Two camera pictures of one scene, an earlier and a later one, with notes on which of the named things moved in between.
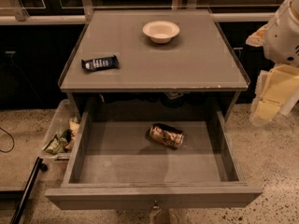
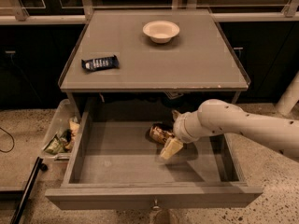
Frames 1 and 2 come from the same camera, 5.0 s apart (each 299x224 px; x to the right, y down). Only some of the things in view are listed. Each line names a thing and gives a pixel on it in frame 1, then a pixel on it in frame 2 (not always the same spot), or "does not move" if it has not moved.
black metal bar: (28, 189) does not move
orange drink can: (166, 135) does not move
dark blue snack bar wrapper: (100, 63) does not move
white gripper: (282, 37) to (179, 127)
